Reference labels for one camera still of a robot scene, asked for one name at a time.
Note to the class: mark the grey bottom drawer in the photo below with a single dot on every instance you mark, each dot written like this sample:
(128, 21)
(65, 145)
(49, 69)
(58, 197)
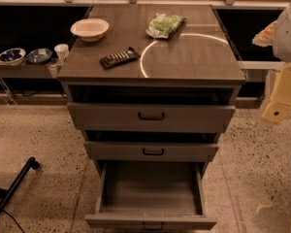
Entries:
(151, 196)

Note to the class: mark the black chair leg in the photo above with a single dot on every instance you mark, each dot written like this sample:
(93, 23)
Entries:
(7, 194)

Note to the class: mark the white paper cup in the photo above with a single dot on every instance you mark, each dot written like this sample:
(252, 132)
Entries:
(62, 51)

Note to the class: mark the grey middle drawer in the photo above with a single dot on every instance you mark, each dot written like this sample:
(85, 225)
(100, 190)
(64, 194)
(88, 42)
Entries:
(151, 151)

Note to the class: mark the green snack bag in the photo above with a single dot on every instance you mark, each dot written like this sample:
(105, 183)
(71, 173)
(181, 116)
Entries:
(163, 26)

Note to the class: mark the dark blue bowl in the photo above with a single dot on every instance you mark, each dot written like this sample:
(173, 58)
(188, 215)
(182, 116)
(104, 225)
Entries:
(39, 56)

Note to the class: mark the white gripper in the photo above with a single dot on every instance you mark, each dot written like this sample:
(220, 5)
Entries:
(288, 38)

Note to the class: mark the grey drawer cabinet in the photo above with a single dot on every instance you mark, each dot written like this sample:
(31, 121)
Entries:
(195, 66)

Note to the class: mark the blue patterned bowl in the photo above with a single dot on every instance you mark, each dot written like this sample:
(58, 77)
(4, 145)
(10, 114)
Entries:
(12, 57)

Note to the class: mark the white bowl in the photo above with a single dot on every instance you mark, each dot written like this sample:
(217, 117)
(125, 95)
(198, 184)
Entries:
(90, 29)

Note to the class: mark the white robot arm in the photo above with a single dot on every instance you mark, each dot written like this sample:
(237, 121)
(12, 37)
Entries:
(278, 36)

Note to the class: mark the dark chocolate rxbar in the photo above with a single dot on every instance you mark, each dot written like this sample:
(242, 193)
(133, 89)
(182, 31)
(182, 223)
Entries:
(119, 58)

